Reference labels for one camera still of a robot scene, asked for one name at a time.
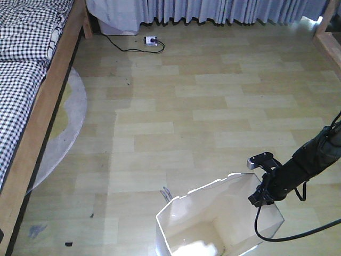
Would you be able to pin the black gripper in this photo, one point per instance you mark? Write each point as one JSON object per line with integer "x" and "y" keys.
{"x": 272, "y": 188}

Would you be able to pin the white plastic trash bin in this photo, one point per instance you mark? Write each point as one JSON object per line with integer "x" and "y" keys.
{"x": 215, "y": 219}

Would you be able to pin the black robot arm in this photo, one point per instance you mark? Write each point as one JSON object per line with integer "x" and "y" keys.
{"x": 308, "y": 161}

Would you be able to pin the wooden desk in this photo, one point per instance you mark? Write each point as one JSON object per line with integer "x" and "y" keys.
{"x": 325, "y": 42}

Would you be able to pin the grey pleated curtain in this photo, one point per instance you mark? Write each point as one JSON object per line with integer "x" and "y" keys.
{"x": 221, "y": 11}

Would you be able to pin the white floor power strip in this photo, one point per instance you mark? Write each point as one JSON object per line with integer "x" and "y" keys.
{"x": 151, "y": 40}

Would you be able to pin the grey round rug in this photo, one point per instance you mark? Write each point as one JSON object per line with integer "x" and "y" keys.
{"x": 66, "y": 127}

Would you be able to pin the white curtain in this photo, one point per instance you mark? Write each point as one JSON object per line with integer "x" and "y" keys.
{"x": 116, "y": 17}

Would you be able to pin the black white checkered bedding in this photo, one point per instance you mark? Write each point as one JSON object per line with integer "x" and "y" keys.
{"x": 30, "y": 31}

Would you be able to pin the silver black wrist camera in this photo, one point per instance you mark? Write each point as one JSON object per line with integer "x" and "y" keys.
{"x": 264, "y": 160}

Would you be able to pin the wooden bed frame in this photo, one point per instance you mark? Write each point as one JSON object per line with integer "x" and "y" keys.
{"x": 32, "y": 143}

